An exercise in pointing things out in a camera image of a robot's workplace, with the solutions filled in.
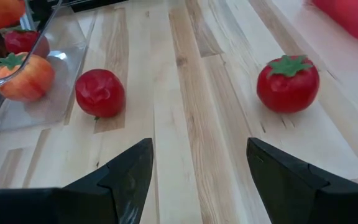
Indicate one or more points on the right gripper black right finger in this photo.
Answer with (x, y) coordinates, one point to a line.
(291, 189)

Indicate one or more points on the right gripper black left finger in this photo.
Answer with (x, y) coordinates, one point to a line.
(120, 186)

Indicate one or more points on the orange tomato with green stem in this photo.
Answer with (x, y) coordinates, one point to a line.
(30, 82)

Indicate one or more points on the red tomato with green stem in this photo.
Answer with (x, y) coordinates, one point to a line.
(19, 42)
(286, 90)

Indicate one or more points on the red tomato without visible stem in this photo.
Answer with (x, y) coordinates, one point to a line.
(99, 93)

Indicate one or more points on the clear plastic basket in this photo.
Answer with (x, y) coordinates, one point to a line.
(61, 62)

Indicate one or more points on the red plastic basket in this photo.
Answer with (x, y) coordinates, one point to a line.
(350, 18)

